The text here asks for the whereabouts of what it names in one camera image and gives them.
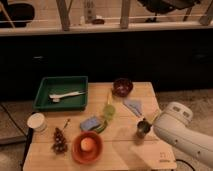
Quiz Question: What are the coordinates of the dark metal cup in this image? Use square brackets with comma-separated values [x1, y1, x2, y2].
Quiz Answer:
[136, 119, 152, 138]

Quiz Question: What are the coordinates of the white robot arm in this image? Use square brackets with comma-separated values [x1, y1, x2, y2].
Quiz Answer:
[153, 102, 213, 168]

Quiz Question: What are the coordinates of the dark red bowl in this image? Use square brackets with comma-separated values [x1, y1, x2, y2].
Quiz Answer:
[112, 78, 133, 97]

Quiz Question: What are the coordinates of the green plastic cup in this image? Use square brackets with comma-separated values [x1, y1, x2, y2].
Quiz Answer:
[103, 104, 115, 120]

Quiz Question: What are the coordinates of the blue cloth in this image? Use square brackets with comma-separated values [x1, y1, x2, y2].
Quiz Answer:
[123, 99, 142, 117]

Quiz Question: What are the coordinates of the green plate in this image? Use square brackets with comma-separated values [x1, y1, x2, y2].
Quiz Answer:
[93, 120, 108, 134]

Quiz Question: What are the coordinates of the blue sponge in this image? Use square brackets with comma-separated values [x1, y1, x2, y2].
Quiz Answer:
[80, 116, 101, 131]

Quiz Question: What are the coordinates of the white plastic fork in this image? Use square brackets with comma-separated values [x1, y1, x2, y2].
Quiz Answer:
[49, 91, 85, 102]

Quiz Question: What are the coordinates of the green plastic tray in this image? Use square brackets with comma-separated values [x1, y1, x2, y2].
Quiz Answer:
[33, 76, 88, 111]

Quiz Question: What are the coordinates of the orange fruit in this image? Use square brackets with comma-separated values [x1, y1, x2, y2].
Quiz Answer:
[80, 137, 95, 152]

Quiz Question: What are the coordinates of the orange bowl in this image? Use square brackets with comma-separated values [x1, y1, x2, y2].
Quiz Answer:
[71, 131, 103, 164]

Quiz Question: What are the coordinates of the bunch of dark grapes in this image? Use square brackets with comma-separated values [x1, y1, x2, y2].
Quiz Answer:
[52, 120, 70, 154]

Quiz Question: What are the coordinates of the white paper cup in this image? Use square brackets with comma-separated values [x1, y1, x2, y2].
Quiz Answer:
[27, 113, 47, 132]

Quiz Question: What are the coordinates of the black cable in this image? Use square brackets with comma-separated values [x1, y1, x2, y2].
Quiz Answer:
[175, 158, 198, 171]

